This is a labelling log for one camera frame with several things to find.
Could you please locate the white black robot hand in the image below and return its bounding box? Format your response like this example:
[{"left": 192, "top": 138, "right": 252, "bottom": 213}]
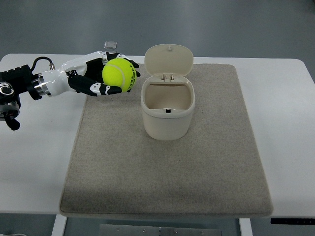
[{"left": 36, "top": 51, "right": 140, "bottom": 96}]

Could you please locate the grey felt table mat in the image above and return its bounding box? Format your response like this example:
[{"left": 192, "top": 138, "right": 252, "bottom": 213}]
[{"left": 60, "top": 64, "right": 273, "bottom": 218}]

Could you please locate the white left table leg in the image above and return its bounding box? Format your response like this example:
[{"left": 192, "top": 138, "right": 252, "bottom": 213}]
[{"left": 51, "top": 214, "right": 67, "bottom": 236}]

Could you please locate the white right table leg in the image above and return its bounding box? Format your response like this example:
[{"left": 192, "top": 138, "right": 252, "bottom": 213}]
[{"left": 239, "top": 218, "right": 253, "bottom": 236}]

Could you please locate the black table control panel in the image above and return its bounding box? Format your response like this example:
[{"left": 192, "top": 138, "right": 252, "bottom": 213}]
[{"left": 270, "top": 218, "right": 315, "bottom": 225}]

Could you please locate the yellow tennis ball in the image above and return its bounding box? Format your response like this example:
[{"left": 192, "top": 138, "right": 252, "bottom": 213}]
[{"left": 102, "top": 58, "right": 137, "bottom": 92}]

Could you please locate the grey metal base plate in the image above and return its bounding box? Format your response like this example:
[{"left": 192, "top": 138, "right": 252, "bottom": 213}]
[{"left": 98, "top": 224, "right": 222, "bottom": 236}]

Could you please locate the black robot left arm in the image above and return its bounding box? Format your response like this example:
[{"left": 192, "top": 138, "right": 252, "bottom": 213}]
[{"left": 0, "top": 57, "right": 55, "bottom": 131}]

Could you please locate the beige lidded plastic bin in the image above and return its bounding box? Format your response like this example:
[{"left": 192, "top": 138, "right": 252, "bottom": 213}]
[{"left": 141, "top": 44, "right": 195, "bottom": 141}]

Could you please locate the white table leg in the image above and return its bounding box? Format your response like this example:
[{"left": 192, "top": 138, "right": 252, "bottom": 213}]
[
  {"left": 239, "top": 218, "right": 253, "bottom": 236},
  {"left": 51, "top": 214, "right": 67, "bottom": 236}
]

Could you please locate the silver floor socket plate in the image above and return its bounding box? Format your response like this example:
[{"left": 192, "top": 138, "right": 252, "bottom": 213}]
[{"left": 103, "top": 41, "right": 118, "bottom": 49}]

